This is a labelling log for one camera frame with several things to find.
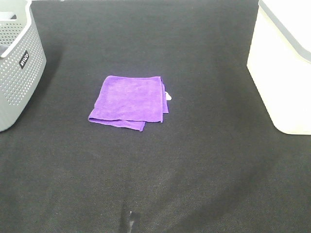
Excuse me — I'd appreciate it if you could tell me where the black table mat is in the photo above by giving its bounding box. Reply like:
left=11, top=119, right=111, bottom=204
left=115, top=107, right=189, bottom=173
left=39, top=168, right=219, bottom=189
left=0, top=0, right=311, bottom=233

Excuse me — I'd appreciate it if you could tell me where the white plastic basket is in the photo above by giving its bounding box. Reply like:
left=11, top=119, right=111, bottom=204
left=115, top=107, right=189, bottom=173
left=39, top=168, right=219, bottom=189
left=247, top=0, right=311, bottom=135

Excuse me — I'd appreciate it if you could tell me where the purple towel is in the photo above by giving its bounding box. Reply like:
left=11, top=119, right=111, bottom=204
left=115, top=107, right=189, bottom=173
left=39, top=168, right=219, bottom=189
left=88, top=76, right=169, bottom=132

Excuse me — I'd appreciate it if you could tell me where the grey perforated plastic basket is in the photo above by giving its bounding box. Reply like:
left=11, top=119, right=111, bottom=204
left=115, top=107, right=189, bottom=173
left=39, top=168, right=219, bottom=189
left=0, top=0, right=46, bottom=131

